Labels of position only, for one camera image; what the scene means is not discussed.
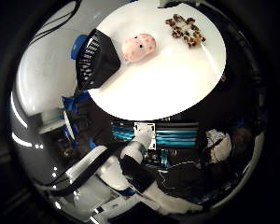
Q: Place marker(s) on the brown spotted plush toy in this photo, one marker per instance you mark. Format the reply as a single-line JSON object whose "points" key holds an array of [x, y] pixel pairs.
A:
{"points": [[186, 31]]}

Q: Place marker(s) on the rack with blue stripes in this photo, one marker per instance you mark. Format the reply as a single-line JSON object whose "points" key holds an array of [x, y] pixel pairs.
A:
{"points": [[177, 135]]}

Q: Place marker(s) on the person in white top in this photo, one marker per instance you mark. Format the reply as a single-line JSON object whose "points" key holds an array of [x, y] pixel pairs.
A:
{"points": [[220, 145]]}

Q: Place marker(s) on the blue plastic chair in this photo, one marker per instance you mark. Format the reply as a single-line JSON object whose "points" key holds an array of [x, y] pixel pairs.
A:
{"points": [[77, 45], [72, 101]]}

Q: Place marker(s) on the black mesh basket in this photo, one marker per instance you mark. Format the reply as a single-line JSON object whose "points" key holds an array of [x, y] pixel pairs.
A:
{"points": [[99, 60]]}

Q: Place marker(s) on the pink mottled plush toy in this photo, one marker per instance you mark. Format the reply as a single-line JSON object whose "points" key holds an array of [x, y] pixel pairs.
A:
{"points": [[138, 46]]}

